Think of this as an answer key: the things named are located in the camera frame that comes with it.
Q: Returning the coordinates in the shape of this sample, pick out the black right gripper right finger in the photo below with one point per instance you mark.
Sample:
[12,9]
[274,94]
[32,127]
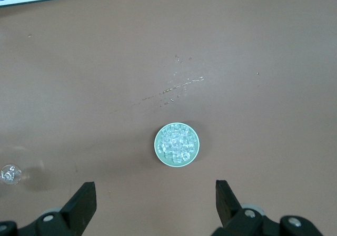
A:
[231,215]

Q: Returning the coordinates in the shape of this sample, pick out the clear wine glass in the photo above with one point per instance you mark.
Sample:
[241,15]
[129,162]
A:
[10,174]

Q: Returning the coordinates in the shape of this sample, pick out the green round bowl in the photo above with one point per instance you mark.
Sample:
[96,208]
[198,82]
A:
[157,151]

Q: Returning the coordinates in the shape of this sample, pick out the brown table mat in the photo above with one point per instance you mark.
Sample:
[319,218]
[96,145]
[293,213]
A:
[237,62]

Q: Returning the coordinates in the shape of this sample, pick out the clear ice cubes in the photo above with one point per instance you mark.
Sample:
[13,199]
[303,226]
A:
[176,143]

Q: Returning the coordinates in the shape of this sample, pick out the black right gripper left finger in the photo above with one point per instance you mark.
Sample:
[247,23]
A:
[76,215]

